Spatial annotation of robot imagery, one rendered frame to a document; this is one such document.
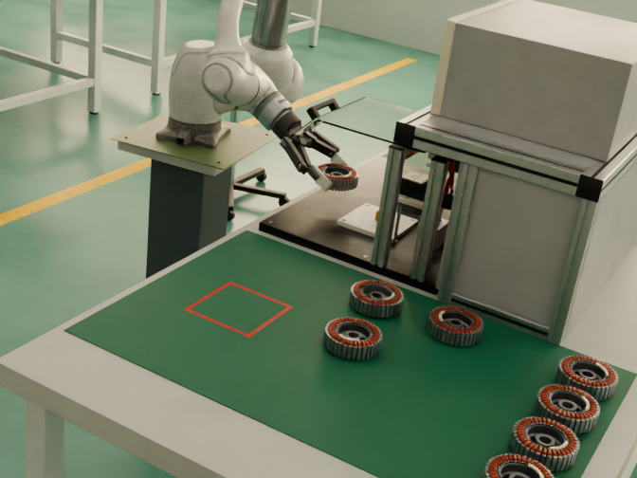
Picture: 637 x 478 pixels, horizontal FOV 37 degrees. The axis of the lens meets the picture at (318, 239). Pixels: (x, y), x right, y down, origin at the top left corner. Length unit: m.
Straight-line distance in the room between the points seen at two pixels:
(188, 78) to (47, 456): 1.26
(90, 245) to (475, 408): 2.36
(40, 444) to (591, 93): 1.24
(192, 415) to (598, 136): 0.96
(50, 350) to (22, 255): 1.99
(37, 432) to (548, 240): 1.05
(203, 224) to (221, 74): 0.72
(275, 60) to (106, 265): 1.27
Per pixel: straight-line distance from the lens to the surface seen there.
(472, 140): 1.97
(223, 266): 2.12
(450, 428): 1.71
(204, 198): 2.84
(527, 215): 1.97
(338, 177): 2.39
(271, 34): 2.78
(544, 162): 1.93
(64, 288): 3.55
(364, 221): 2.34
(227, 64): 2.29
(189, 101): 2.77
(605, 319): 2.20
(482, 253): 2.04
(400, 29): 7.52
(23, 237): 3.92
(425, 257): 2.09
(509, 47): 2.01
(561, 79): 1.99
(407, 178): 2.26
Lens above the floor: 1.73
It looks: 25 degrees down
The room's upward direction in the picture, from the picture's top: 7 degrees clockwise
